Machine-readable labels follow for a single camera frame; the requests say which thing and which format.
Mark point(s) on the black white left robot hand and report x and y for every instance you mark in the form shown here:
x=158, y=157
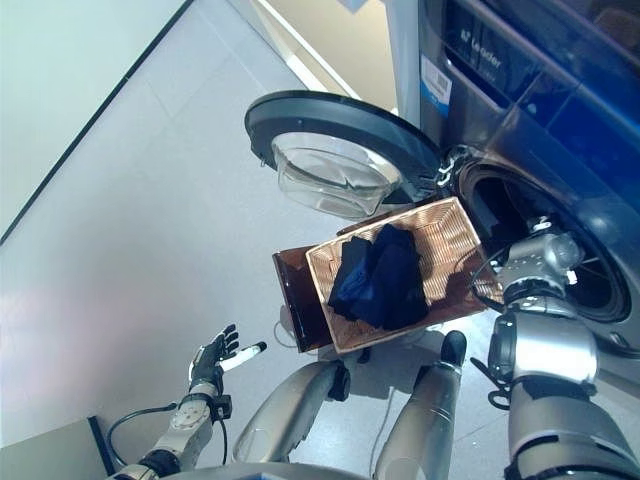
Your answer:
x=212, y=357

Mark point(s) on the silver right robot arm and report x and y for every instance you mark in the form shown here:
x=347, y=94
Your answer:
x=550, y=360

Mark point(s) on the silver right robot leg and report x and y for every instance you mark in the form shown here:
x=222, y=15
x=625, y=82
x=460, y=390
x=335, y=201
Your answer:
x=430, y=415

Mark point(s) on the grey robot torso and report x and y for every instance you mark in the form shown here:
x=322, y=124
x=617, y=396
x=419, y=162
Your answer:
x=300, y=472

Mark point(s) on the blue white barcode sticker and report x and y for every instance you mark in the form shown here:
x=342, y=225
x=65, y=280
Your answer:
x=436, y=80

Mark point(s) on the black garment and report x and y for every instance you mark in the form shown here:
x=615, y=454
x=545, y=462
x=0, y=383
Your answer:
x=400, y=280

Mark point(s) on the brown wicker laundry basket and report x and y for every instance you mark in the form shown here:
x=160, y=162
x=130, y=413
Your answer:
x=450, y=235

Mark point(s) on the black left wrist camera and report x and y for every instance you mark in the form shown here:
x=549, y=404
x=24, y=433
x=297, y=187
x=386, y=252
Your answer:
x=223, y=406

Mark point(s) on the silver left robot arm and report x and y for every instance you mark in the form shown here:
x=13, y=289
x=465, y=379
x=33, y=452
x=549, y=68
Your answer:
x=187, y=415

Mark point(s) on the grey front-load washing machine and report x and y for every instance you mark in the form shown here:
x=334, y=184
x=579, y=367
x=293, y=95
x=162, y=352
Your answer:
x=550, y=125

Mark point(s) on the round glass washing machine door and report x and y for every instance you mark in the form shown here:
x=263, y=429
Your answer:
x=340, y=120

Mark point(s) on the grey box with black edge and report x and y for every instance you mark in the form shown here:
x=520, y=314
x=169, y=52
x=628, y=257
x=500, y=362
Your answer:
x=45, y=450

